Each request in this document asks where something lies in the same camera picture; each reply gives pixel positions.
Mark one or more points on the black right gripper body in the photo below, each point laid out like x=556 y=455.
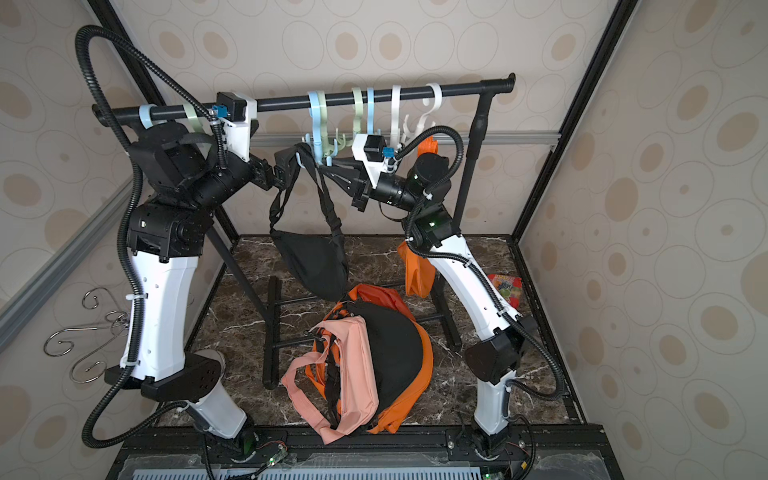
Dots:
x=359 y=187

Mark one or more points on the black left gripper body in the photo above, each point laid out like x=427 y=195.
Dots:
x=260 y=173

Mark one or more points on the black sling bag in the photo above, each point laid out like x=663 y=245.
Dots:
x=319 y=263

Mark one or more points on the orange sling bag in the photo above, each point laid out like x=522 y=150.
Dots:
x=419 y=273

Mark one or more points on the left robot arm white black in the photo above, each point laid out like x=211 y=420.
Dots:
x=160 y=242

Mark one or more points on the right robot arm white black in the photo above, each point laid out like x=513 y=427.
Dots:
x=502 y=338

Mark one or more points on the light green hook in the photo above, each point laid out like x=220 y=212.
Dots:
x=194 y=121
x=329 y=149
x=358 y=110

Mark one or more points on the white hook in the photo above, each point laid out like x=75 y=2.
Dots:
x=434 y=103
x=398 y=125

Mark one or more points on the light blue hook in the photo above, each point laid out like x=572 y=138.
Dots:
x=313 y=138
x=145 y=116
x=370 y=115

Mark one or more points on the pink sling bag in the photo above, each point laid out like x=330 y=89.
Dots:
x=353 y=393

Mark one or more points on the dark grey clothes rack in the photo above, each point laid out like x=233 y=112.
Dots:
x=485 y=89

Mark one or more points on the orange backpack bottom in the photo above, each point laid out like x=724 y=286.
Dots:
x=401 y=351

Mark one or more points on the red snack packet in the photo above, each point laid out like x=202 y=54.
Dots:
x=509 y=287

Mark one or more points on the chrome jewelry stand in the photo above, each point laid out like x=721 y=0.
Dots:
x=88 y=344

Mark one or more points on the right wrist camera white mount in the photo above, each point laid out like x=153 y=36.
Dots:
x=376 y=157

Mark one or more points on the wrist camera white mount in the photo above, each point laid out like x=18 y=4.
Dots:
x=376 y=157
x=238 y=115

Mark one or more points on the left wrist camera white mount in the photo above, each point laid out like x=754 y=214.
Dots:
x=238 y=115

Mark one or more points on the black corner frame post left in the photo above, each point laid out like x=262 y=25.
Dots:
x=106 y=15

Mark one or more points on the black corner frame post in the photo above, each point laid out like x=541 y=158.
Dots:
x=605 y=48
x=106 y=15

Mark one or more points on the aluminium rail left wall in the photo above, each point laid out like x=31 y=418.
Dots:
x=22 y=308

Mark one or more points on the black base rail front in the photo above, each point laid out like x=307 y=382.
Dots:
x=523 y=451

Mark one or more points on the black corner frame post right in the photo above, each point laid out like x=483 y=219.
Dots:
x=605 y=48

